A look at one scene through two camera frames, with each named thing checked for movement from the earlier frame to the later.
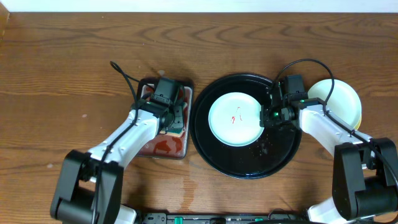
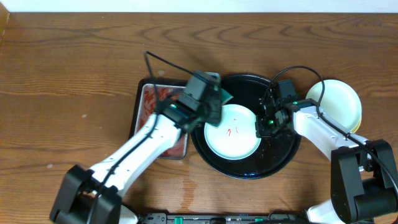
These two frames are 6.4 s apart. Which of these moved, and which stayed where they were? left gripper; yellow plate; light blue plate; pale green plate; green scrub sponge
Moved: light blue plate; green scrub sponge; left gripper
Stayed: yellow plate; pale green plate
